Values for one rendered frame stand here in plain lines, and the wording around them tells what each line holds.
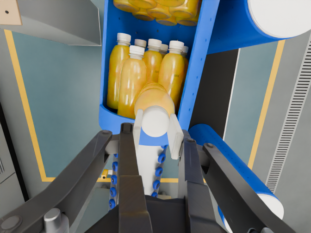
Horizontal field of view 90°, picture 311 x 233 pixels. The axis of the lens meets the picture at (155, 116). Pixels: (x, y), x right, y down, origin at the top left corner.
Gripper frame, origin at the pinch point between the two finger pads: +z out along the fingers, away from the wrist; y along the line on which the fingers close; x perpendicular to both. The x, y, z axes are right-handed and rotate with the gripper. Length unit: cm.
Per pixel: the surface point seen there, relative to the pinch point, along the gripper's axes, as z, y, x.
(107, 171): 48, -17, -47
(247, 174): 49, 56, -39
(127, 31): 39.8, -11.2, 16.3
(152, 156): 47, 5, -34
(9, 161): 126, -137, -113
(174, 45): 27.3, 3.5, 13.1
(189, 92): 20.3, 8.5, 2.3
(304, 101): 139, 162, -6
